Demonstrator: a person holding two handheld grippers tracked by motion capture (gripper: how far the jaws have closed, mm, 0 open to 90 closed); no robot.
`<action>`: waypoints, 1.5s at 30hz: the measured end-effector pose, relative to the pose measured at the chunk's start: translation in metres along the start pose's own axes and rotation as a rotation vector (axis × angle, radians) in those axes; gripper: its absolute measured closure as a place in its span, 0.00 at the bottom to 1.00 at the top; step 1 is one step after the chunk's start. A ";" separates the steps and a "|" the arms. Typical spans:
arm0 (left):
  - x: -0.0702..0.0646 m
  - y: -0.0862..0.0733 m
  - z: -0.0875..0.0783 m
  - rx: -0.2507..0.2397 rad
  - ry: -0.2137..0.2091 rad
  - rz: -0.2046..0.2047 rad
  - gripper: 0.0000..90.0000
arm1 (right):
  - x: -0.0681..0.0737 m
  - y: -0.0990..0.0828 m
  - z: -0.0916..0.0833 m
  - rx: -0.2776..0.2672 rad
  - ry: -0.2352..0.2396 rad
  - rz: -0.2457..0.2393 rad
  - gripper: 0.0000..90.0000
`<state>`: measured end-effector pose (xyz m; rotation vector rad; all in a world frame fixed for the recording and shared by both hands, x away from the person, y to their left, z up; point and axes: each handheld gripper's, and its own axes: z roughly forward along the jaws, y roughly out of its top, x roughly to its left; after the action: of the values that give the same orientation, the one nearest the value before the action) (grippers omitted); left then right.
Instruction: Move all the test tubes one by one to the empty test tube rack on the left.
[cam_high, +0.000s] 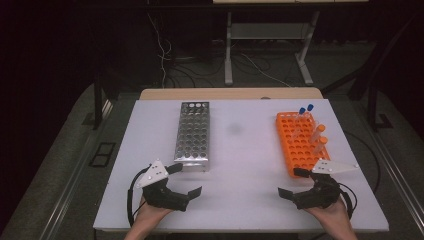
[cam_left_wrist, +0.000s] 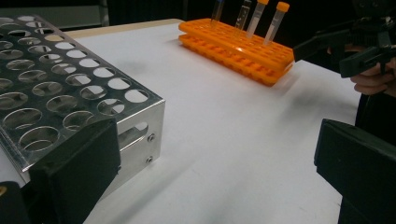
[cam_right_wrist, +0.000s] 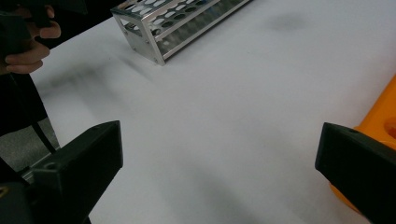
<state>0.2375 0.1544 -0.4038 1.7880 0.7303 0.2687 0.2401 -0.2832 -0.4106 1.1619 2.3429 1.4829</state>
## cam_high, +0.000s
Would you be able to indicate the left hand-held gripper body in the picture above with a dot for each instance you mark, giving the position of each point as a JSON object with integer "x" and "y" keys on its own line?
{"x": 156, "y": 195}

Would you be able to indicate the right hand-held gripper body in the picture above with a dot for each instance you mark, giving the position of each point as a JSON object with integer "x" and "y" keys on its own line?
{"x": 321, "y": 195}

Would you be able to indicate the orange plastic test tube rack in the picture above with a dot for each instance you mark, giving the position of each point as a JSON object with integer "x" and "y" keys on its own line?
{"x": 296, "y": 150}

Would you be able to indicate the silver metal test tube rack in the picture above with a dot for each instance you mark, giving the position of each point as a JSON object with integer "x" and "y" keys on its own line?
{"x": 192, "y": 136}

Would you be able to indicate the orange-capped clear test tube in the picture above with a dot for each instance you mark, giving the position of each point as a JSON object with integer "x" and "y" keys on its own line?
{"x": 320, "y": 128}
{"x": 323, "y": 140}

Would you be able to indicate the blue-capped clear test tube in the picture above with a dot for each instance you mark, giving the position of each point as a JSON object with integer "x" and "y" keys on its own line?
{"x": 310, "y": 107}
{"x": 302, "y": 111}

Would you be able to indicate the person's left hand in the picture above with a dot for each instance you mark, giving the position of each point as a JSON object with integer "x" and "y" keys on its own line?
{"x": 146, "y": 218}

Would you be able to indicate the person's right hand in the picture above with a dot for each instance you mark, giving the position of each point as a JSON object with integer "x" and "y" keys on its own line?
{"x": 333, "y": 220}

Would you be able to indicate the light wooden table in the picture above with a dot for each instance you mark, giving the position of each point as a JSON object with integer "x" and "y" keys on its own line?
{"x": 230, "y": 93}

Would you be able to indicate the black metal stand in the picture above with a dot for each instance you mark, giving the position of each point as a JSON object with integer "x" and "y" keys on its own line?
{"x": 375, "y": 106}

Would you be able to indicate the black rectangular floor frame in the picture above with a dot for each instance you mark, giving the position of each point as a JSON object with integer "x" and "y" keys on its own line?
{"x": 101, "y": 163}

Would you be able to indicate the metal floor rail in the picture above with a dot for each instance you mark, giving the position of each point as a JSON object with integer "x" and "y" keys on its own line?
{"x": 71, "y": 186}
{"x": 400, "y": 178}

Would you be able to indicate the grey metal desk frame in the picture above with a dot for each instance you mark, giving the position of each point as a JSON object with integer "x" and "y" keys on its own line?
{"x": 266, "y": 30}

